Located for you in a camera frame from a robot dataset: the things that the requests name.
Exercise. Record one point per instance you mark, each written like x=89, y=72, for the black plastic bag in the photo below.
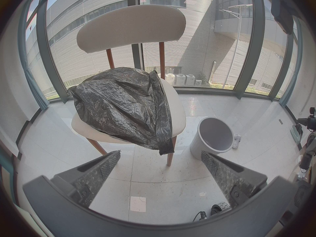
x=118, y=102

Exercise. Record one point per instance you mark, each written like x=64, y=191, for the white cushioned wooden chair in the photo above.
x=130, y=21

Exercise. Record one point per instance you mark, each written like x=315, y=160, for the window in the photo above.
x=197, y=46

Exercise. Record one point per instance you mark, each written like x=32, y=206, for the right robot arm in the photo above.
x=308, y=154

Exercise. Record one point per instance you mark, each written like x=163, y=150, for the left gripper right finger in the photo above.
x=224, y=176

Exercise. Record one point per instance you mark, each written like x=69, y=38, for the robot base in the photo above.
x=218, y=207

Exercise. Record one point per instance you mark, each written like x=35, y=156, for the white trash bin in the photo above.
x=195, y=144

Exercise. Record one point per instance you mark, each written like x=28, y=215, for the crumpled white paper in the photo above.
x=237, y=142

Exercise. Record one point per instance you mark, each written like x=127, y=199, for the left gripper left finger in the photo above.
x=98, y=174

